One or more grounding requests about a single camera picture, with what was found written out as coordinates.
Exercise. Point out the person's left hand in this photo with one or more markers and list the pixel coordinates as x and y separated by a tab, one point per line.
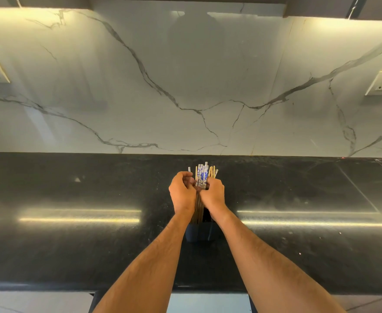
181	194

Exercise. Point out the person's right hand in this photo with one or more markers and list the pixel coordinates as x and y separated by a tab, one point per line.
214	196

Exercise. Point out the person's left thumb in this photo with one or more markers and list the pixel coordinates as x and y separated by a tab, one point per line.
194	191

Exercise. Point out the person's right fingers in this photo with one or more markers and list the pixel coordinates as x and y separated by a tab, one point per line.
214	183

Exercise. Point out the bundle of patterned chopsticks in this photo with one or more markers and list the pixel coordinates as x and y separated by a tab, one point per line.
203	179

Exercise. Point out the person's left forearm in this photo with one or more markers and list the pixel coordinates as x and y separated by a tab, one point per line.
142	268

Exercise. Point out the person's right forearm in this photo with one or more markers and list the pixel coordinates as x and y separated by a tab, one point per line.
272	268

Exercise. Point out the dark blue chopstick holder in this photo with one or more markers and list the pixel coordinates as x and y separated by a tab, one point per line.
200	232

